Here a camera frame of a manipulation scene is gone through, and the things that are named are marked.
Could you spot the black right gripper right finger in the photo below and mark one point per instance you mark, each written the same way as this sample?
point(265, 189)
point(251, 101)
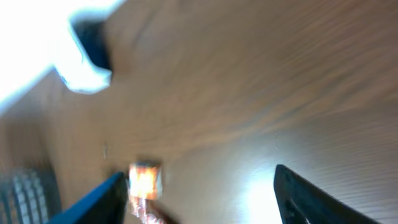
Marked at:
point(299, 201)

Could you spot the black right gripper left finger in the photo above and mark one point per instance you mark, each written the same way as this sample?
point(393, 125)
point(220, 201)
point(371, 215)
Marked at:
point(105, 204)

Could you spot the red chocolate bar wrapper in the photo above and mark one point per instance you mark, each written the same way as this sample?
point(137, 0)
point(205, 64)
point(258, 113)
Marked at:
point(151, 211)

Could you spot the orange small box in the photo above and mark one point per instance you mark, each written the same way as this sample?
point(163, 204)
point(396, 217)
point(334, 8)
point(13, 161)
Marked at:
point(145, 179)

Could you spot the white barcode scanner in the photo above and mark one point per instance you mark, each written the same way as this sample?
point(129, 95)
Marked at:
point(79, 53)

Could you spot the grey plastic basket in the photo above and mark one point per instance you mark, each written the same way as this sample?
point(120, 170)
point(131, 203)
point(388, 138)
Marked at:
point(29, 196)

